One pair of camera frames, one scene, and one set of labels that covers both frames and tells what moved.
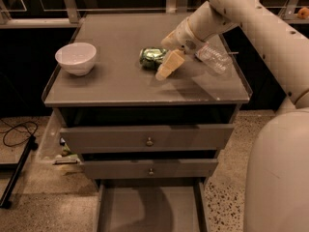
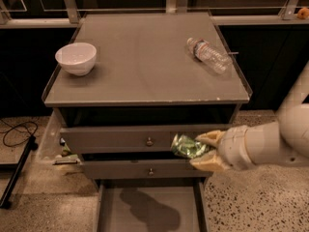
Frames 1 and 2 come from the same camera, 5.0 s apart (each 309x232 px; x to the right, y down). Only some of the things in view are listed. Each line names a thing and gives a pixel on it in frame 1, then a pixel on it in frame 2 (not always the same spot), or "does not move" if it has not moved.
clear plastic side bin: (53, 148) does not move
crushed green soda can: (152, 58) → (187, 146)
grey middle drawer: (151, 168) does not move
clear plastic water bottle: (214, 58) does not move
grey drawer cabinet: (150, 145) does not move
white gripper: (183, 38) → (236, 148)
